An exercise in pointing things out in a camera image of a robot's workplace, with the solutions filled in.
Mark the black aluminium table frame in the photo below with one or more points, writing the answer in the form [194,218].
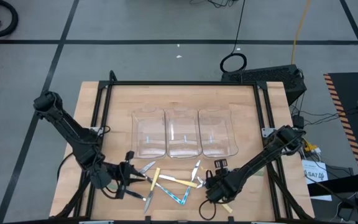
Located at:
[179,83]

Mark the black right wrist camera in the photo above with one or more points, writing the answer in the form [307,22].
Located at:
[221,164]

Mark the teal white patterned knife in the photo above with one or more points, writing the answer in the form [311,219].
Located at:
[172,197]
[187,193]

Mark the black flat beam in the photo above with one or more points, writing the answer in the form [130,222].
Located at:
[346,183]

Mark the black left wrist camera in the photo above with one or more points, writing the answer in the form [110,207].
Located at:
[129,155]

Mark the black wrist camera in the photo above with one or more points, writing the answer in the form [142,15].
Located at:
[129,155]
[221,164]

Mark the black computer case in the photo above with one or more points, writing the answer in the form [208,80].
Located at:
[266,77]

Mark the black hazard striped mat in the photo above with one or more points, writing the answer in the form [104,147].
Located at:
[350,90]

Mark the black power adapter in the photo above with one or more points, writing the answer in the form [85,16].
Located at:
[298,121]

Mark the clear plastic bin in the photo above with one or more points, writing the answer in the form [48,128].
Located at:
[148,124]
[182,124]
[217,124]

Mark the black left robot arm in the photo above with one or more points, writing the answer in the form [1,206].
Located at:
[73,133]

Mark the white printed paper sheet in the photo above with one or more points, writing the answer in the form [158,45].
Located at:
[314,169]

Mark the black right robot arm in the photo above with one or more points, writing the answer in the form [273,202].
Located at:
[269,152]

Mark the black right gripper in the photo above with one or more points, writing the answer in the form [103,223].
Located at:
[224,185]

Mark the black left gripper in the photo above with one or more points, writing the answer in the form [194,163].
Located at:
[123,177]

